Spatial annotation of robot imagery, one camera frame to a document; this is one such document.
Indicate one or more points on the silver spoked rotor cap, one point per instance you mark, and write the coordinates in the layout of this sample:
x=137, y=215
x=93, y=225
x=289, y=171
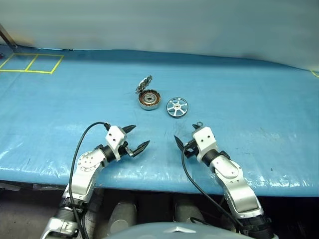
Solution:
x=177, y=107

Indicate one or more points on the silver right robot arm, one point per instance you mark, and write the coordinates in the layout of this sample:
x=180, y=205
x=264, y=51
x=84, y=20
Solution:
x=234, y=184

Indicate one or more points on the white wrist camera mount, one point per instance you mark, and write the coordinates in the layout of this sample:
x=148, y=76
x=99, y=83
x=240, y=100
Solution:
x=115, y=137
x=205, y=142

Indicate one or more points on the yellow tape grid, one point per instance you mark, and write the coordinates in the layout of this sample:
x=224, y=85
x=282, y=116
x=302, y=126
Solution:
x=32, y=62

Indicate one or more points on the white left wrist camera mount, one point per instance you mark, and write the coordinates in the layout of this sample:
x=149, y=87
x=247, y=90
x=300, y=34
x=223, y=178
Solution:
x=115, y=137

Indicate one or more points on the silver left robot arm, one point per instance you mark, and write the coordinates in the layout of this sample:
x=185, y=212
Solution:
x=84, y=174

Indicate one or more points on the grey rounded robot leg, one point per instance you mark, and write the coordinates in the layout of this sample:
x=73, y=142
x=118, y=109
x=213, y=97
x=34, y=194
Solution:
x=188, y=211
x=122, y=216

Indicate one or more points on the small silver toothed part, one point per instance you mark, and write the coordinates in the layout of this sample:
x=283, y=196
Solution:
x=144, y=83

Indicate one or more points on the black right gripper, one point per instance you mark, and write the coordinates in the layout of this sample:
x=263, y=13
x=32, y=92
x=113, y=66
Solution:
x=191, y=149

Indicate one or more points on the blue plastic table cover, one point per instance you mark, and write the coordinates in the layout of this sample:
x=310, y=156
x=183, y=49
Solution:
x=224, y=99

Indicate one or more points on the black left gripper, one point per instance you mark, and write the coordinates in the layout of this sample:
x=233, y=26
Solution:
x=123, y=149

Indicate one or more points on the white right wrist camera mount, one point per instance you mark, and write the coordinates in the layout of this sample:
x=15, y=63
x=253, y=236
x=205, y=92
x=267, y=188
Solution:
x=205, y=142

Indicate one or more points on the silver motor stator copper windings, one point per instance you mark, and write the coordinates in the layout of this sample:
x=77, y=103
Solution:
x=149, y=99

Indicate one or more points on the grey robot torso with emblem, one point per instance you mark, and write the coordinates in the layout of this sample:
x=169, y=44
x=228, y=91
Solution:
x=149, y=231

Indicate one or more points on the metal frame post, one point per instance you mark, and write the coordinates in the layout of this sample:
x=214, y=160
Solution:
x=7, y=37

